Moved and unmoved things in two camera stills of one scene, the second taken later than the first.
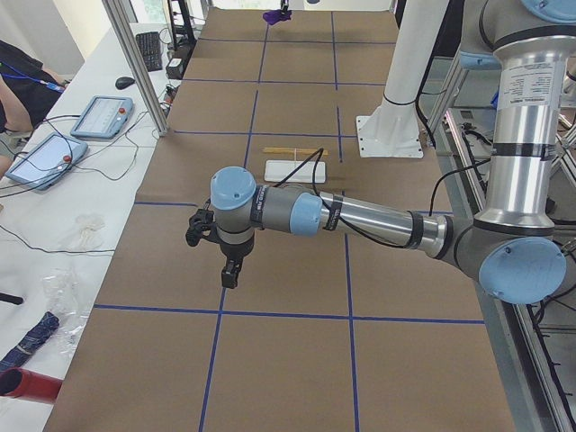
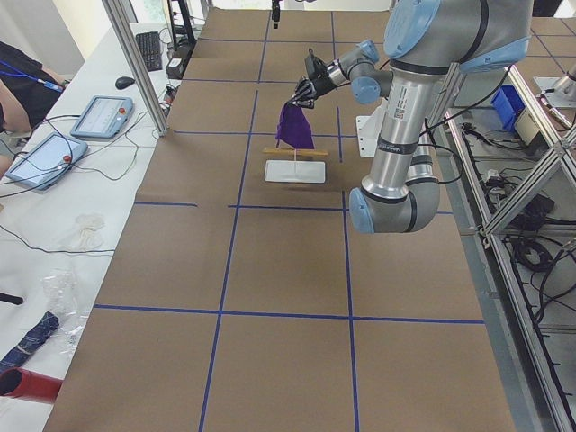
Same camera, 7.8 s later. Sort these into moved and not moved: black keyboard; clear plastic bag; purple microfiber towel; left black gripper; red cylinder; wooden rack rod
Moved: purple microfiber towel; left black gripper
Not moved: black keyboard; clear plastic bag; wooden rack rod; red cylinder
